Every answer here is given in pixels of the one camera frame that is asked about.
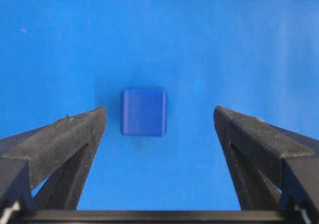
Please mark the blue block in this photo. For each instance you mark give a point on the blue block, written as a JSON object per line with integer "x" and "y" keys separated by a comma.
{"x": 144, "y": 112}

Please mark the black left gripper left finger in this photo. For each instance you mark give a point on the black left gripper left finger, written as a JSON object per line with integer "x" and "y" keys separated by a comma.
{"x": 47, "y": 167}

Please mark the blue table cloth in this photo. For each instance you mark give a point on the blue table cloth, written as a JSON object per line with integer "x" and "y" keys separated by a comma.
{"x": 64, "y": 57}

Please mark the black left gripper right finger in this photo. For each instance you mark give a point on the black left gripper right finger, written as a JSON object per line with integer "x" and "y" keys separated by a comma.
{"x": 271, "y": 168}

